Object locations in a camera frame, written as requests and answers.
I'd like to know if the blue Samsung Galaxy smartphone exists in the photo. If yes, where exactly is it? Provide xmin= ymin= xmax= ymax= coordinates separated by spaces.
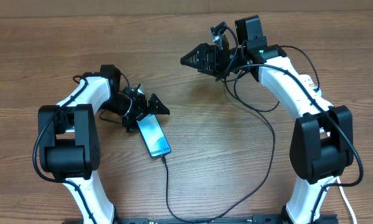
xmin=137 ymin=114 xmax=171 ymax=158

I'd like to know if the black USB charging cable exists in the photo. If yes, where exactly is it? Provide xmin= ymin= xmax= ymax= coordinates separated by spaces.
xmin=159 ymin=45 xmax=321 ymax=224

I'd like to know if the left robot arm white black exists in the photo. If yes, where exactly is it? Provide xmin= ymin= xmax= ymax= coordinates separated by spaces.
xmin=32 ymin=65 xmax=171 ymax=223

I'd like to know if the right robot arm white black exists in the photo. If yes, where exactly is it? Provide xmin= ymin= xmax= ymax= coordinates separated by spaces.
xmin=180 ymin=16 xmax=354 ymax=223

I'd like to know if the white power extension strip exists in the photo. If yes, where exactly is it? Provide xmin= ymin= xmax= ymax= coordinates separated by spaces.
xmin=299 ymin=74 xmax=322 ymax=98

